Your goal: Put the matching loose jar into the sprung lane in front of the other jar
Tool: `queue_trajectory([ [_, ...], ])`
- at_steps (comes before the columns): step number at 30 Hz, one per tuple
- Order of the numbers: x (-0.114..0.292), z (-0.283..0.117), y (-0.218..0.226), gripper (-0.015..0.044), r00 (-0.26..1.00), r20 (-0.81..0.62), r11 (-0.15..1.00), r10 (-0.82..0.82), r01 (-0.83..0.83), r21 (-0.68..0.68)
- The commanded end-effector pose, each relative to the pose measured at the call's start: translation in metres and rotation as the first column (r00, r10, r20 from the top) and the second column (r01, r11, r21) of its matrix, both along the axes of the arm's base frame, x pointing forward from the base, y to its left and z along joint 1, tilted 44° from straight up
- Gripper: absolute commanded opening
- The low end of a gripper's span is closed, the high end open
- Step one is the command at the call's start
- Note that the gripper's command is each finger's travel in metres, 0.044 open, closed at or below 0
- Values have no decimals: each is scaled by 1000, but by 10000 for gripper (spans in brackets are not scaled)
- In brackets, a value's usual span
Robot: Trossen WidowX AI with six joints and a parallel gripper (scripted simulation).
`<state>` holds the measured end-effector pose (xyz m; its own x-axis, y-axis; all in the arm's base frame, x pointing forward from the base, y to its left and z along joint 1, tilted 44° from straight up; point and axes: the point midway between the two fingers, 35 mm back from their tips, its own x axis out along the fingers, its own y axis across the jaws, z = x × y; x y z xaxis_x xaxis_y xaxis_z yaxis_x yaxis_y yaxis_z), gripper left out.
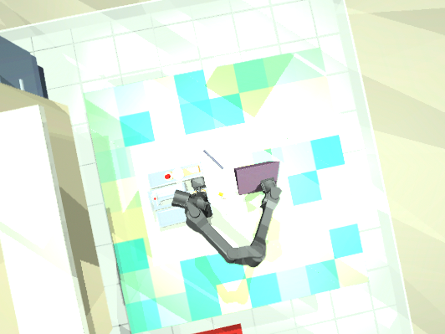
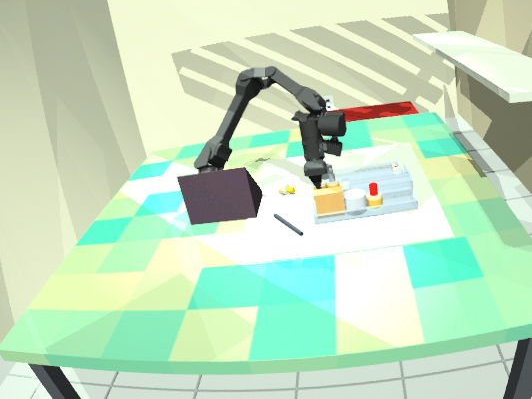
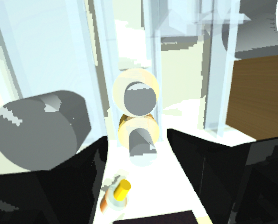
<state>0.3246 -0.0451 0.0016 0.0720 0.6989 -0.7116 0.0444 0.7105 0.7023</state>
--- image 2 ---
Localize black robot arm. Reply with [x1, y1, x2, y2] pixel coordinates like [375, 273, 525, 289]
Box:
[193, 66, 347, 173]

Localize yellow block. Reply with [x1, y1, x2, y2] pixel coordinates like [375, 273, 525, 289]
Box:
[314, 186, 345, 215]

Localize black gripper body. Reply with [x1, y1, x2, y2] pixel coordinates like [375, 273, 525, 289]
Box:
[301, 134, 327, 177]

